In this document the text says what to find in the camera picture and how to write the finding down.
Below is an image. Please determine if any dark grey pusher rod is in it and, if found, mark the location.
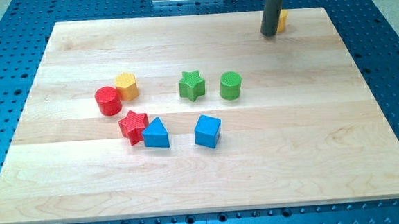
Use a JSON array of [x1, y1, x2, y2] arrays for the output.
[[260, 0, 283, 37]]

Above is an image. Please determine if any light wooden board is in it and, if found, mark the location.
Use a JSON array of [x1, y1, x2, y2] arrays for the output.
[[0, 8, 399, 224]]

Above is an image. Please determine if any green cylinder block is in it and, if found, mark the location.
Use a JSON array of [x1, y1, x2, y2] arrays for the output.
[[220, 71, 242, 101]]

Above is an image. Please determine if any blue triangle block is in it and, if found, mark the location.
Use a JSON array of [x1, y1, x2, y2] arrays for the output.
[[142, 117, 170, 148]]

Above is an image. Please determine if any red star block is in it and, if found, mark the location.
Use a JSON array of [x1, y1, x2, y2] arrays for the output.
[[118, 110, 149, 146]]

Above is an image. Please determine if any yellow hexagon block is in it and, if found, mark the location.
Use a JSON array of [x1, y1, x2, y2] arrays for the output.
[[114, 73, 139, 101]]

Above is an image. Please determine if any green star block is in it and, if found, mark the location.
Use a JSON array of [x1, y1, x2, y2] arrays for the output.
[[178, 71, 206, 101]]

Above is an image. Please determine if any yellow heart block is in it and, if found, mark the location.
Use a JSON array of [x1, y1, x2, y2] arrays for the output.
[[277, 9, 289, 33]]

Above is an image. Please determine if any blue cube block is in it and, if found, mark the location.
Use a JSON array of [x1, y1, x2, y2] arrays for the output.
[[194, 114, 222, 148]]

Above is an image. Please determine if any blue perforated metal table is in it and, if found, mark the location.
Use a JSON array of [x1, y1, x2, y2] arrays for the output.
[[0, 0, 399, 224]]

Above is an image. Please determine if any red cylinder block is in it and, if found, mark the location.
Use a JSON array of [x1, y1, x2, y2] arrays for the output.
[[94, 86, 122, 116]]

